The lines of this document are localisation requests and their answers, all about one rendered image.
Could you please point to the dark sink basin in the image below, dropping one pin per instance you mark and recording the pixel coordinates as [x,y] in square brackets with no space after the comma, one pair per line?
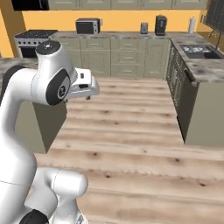
[201,52]

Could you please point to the grey-green sink counter cupboards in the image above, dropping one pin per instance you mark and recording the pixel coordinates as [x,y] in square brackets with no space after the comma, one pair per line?
[198,96]

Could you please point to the grey-green base cupboards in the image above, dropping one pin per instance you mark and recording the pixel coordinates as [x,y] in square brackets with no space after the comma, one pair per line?
[122,55]

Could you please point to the black sink tap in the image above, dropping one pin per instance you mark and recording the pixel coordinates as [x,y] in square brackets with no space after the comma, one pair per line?
[217,38]

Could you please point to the grey-green wall cupboards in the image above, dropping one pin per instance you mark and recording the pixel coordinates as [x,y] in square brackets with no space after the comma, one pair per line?
[128,4]

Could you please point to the grey toaster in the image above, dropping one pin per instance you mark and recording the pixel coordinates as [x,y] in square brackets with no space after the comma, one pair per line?
[144,28]

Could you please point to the grey-green island counter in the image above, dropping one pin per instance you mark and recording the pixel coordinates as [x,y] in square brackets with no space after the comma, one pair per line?
[43,122]

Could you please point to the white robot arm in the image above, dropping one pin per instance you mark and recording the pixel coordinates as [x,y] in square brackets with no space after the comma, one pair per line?
[20,122]

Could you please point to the black microwave oven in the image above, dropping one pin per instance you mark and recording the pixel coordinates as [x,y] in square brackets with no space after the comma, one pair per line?
[30,4]

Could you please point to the white paper towel roll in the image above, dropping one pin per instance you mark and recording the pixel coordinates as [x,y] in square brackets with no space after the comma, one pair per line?
[191,25]

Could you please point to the black coffee machine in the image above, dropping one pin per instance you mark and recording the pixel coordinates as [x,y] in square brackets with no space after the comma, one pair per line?
[160,25]

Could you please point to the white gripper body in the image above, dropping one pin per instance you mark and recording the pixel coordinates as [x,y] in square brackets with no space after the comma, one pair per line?
[86,87]

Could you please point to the dark dishwasher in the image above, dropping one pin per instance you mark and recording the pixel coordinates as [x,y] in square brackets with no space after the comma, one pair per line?
[183,102]

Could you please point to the black and steel stove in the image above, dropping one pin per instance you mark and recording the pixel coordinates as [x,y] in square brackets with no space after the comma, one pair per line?
[30,42]

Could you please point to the black toaster oven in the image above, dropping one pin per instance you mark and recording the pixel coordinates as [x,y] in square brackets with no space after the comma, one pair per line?
[87,26]

